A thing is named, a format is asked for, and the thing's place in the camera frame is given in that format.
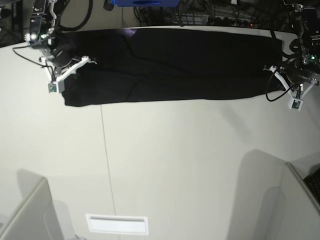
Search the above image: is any white right partition panel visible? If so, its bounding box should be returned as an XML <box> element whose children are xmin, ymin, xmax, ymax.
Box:
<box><xmin>259</xmin><ymin>163</ymin><xmax>320</xmax><ymax>240</ymax></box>

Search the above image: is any black power strip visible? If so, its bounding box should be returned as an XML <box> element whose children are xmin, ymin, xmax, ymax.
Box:
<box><xmin>206</xmin><ymin>16</ymin><xmax>254</xmax><ymax>28</ymax></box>

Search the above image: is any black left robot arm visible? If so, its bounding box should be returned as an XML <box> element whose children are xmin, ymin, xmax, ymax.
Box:
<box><xmin>269</xmin><ymin>0</ymin><xmax>320</xmax><ymax>88</ymax></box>

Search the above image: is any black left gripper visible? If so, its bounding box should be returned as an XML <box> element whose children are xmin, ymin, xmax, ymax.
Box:
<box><xmin>263</xmin><ymin>63</ymin><xmax>320</xmax><ymax>86</ymax></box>

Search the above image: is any white partition panel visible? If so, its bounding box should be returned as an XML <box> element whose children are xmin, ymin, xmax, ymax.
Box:
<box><xmin>0</xmin><ymin>177</ymin><xmax>64</xmax><ymax>240</ymax></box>
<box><xmin>259</xmin><ymin>163</ymin><xmax>320</xmax><ymax>240</ymax></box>

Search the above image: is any blue box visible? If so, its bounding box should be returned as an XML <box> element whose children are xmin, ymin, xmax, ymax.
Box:
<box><xmin>111</xmin><ymin>0</ymin><xmax>180</xmax><ymax>7</ymax></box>

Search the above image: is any black T-shirt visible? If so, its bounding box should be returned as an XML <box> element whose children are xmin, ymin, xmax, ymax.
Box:
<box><xmin>62</xmin><ymin>28</ymin><xmax>283</xmax><ymax>107</ymax></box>

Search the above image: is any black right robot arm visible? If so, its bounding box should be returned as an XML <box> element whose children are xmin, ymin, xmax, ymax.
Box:
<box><xmin>25</xmin><ymin>0</ymin><xmax>93</xmax><ymax>70</ymax></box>

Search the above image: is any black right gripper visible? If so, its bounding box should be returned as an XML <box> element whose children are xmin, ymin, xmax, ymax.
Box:
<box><xmin>38</xmin><ymin>43</ymin><xmax>97</xmax><ymax>74</ymax></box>

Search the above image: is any black keyboard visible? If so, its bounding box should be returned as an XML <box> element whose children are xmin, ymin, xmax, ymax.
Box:
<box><xmin>304</xmin><ymin>169</ymin><xmax>320</xmax><ymax>203</ymax></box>

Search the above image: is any white left partition panel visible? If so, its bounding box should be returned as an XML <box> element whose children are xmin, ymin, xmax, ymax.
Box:
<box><xmin>0</xmin><ymin>177</ymin><xmax>64</xmax><ymax>240</ymax></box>

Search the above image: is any white table cable slot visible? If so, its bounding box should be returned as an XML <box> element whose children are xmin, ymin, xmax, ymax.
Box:
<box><xmin>85</xmin><ymin>214</ymin><xmax>149</xmax><ymax>235</ymax></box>

